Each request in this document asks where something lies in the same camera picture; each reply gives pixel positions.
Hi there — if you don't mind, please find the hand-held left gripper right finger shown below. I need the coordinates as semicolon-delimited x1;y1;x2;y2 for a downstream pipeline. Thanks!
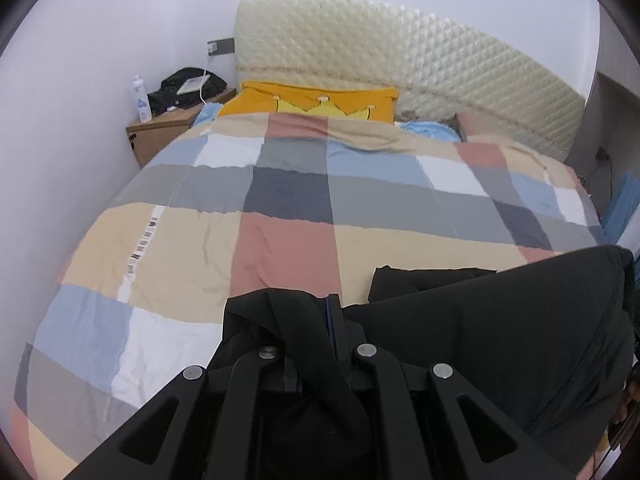
324;294;576;480

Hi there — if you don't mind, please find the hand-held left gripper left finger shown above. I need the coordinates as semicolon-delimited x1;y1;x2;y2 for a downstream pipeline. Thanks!
65;310;307;480

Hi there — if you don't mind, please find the black puffer jacket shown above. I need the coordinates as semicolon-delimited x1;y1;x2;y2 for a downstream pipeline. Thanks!
220;244;640;480

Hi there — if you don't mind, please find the checkered patchwork duvet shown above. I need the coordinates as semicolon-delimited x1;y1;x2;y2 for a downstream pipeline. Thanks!
10;110;608;480

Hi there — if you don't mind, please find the pink pillow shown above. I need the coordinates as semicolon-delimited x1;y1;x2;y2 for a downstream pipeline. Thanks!
452;111;531;144

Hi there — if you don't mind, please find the yellow crown pillow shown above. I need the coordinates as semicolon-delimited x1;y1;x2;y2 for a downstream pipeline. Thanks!
218;80;400;123

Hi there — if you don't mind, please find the wooden nightstand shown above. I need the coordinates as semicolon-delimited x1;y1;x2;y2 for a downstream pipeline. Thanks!
126;87;237;168

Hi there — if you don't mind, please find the beige quilted headboard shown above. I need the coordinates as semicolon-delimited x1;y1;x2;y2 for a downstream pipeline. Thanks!
234;0;586;163

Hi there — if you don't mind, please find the white tablet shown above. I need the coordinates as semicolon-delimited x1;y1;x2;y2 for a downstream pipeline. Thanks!
177;76;212;95

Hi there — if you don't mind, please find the black bag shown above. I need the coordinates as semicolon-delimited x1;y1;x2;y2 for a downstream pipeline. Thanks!
147;67;228;113

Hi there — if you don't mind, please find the blue hanging towel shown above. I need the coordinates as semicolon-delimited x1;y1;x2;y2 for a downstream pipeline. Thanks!
600;172;637;246

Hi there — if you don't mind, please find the white spray bottle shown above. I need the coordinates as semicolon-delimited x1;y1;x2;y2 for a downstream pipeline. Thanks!
132;75;153;124

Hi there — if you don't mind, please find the white charging cable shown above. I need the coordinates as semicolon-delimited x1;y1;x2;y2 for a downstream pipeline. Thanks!
197;52;216;111

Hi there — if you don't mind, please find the grey wall cabinet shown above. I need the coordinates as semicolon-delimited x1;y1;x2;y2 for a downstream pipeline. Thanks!
582;5;640;196

